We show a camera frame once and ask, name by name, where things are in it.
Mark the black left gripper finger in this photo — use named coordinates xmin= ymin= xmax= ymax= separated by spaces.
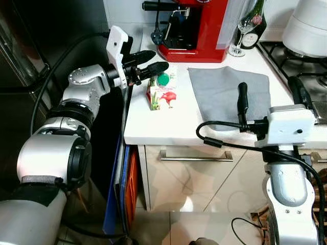
xmin=132 ymin=50 xmax=156 ymax=65
xmin=138 ymin=62 xmax=170 ymax=81

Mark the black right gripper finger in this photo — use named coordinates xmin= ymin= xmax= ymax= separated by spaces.
xmin=289 ymin=76 xmax=315 ymax=110
xmin=238 ymin=82 xmax=249 ymax=125

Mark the juice carton green cap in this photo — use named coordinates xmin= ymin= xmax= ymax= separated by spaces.
xmin=147 ymin=64 xmax=178 ymax=111

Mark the grey mat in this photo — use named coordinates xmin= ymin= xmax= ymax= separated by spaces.
xmin=188 ymin=65 xmax=271 ymax=132

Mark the steel gas hob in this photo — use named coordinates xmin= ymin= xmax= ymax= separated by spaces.
xmin=257 ymin=41 xmax=327 ymax=123

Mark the white cooker pot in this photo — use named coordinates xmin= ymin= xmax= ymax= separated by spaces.
xmin=282 ymin=0 xmax=327 ymax=58

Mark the red coffee machine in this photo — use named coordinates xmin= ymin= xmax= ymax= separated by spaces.
xmin=142 ymin=0 xmax=241 ymax=63

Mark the wine glass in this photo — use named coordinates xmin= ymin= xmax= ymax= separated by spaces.
xmin=228 ymin=10 xmax=264 ymax=58

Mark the dark champagne bottle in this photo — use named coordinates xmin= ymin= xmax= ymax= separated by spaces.
xmin=240 ymin=0 xmax=267 ymax=50

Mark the beige kitchen cabinet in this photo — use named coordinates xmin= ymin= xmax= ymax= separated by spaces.
xmin=137 ymin=144 xmax=327 ymax=212

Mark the blue orange panel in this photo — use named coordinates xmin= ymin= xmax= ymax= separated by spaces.
xmin=102 ymin=135 xmax=139 ymax=235

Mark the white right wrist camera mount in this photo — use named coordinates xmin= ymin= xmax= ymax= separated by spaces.
xmin=265 ymin=104 xmax=317 ymax=149

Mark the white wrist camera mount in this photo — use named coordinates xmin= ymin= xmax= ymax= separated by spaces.
xmin=265 ymin=104 xmax=317 ymax=149
xmin=106 ymin=26 xmax=129 ymax=90

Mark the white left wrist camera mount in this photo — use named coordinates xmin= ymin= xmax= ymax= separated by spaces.
xmin=106 ymin=26 xmax=129 ymax=90

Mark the metal drawer handle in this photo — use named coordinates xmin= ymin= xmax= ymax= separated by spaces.
xmin=306 ymin=151 xmax=327 ymax=163
xmin=157 ymin=149 xmax=233 ymax=162

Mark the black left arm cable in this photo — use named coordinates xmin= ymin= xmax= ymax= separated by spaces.
xmin=30 ymin=32 xmax=111 ymax=136

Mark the black loose cable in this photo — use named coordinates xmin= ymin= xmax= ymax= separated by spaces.
xmin=231 ymin=217 xmax=267 ymax=245

